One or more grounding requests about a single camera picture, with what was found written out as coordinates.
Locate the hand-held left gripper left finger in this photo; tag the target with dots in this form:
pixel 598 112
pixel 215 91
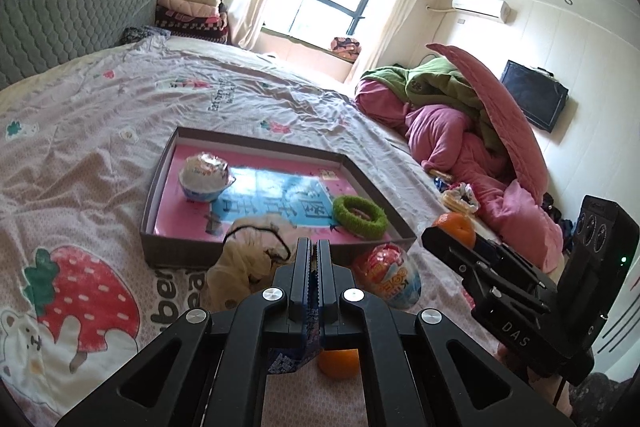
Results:
pixel 302 267

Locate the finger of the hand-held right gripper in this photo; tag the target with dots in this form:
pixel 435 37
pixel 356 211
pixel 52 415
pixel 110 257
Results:
pixel 515 262
pixel 450 252

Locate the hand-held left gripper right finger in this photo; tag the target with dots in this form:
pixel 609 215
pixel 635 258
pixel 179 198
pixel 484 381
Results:
pixel 324 267

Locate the orange tangerine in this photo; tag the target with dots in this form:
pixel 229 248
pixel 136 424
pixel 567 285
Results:
pixel 457 227
pixel 340 364

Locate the red blue egg toy pack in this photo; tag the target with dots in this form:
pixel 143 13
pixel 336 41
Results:
pixel 390 277

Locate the blue cookie packet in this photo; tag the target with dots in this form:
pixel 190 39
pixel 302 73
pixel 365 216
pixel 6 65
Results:
pixel 295 357

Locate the red white egg toy pack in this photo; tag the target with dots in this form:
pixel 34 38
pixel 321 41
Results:
pixel 205 177

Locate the shallow grey cardboard box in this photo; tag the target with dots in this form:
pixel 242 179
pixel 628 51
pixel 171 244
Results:
pixel 172 212

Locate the yellow snack packet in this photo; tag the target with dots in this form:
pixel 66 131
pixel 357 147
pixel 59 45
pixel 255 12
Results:
pixel 457 199

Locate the blue orange snack packet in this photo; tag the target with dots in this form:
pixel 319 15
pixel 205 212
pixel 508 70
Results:
pixel 442 177

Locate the pink quilt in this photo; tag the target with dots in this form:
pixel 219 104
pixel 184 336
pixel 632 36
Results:
pixel 445 132

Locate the pink quilted mat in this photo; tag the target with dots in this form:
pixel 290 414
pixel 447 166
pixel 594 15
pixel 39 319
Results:
pixel 500 117

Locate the black television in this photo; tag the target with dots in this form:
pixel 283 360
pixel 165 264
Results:
pixel 532 94

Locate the green blanket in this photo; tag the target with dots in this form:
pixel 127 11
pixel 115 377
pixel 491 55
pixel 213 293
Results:
pixel 440 82

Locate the white air conditioner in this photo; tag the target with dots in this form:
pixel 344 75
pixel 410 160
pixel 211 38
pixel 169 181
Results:
pixel 480 7

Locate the dark checked folded blanket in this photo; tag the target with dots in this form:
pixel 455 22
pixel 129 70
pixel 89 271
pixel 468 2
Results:
pixel 192 27

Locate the strawberry printed bed sheet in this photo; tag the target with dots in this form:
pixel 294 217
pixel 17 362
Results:
pixel 75 132

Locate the dark floral cloth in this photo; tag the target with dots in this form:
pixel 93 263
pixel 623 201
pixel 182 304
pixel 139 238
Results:
pixel 142 35

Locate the pink folded blanket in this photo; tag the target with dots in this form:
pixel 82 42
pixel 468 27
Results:
pixel 190 8

